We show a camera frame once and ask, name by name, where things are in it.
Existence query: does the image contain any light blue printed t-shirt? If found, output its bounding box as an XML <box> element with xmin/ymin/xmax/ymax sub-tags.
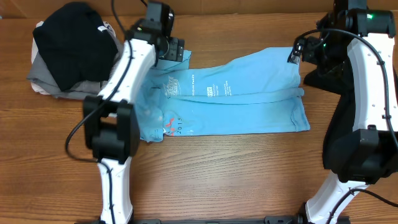
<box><xmin>135</xmin><ymin>47</ymin><xmax>310</xmax><ymax>142</ymax></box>

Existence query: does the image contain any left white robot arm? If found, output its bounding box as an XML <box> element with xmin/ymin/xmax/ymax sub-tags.
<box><xmin>81</xmin><ymin>1</ymin><xmax>184</xmax><ymax>223</ymax></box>

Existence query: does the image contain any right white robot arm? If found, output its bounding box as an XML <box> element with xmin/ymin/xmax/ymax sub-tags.
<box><xmin>265</xmin><ymin>0</ymin><xmax>397</xmax><ymax>223</ymax></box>

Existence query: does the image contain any black garment with white logo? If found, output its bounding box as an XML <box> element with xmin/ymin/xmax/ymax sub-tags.
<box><xmin>303</xmin><ymin>46</ymin><xmax>398</xmax><ymax>170</ymax></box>

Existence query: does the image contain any black folded garment on stack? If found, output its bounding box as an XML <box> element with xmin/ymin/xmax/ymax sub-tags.
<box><xmin>33</xmin><ymin>2</ymin><xmax>118</xmax><ymax>91</ymax></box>

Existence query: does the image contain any grey folded garment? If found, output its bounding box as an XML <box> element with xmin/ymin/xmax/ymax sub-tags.
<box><xmin>27</xmin><ymin>25</ymin><xmax>123</xmax><ymax>100</ymax></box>

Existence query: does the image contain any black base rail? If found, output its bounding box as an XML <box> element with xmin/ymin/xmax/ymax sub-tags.
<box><xmin>74</xmin><ymin>203</ymin><xmax>351</xmax><ymax>224</ymax></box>

